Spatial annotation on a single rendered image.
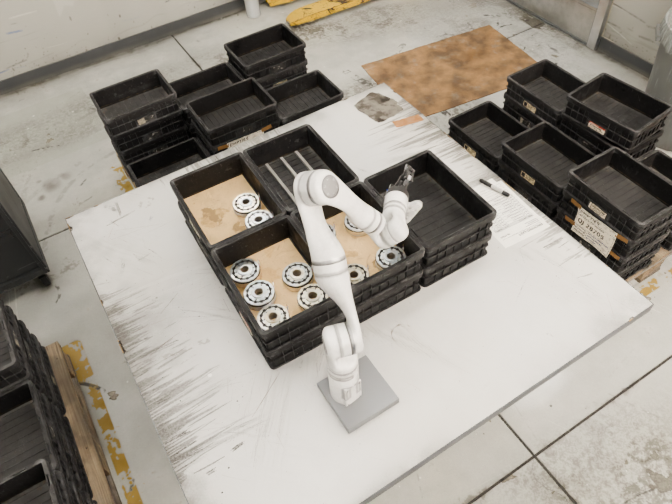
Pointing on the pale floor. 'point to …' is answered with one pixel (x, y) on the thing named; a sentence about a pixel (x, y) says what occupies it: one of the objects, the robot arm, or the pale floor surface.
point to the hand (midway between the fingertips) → (400, 176)
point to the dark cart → (18, 241)
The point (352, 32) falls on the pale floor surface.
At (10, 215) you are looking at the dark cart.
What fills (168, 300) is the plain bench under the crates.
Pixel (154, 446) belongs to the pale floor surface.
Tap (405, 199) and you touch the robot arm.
